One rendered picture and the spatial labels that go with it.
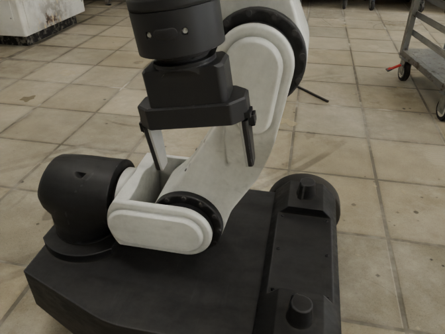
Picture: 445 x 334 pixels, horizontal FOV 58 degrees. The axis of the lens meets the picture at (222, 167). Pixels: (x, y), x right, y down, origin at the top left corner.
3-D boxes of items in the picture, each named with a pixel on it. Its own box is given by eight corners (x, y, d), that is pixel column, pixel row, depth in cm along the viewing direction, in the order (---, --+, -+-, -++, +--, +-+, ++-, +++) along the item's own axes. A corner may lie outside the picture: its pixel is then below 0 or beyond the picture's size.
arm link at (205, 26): (128, 139, 42) (93, 20, 36) (156, 103, 50) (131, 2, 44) (247, 132, 39) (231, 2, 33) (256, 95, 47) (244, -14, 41)
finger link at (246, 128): (245, 169, 45) (238, 120, 42) (248, 156, 48) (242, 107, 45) (259, 169, 45) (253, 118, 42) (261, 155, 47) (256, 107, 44)
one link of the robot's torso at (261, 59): (136, 246, 78) (216, 6, 51) (168, 187, 94) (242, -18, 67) (209, 277, 78) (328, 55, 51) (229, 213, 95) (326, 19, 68)
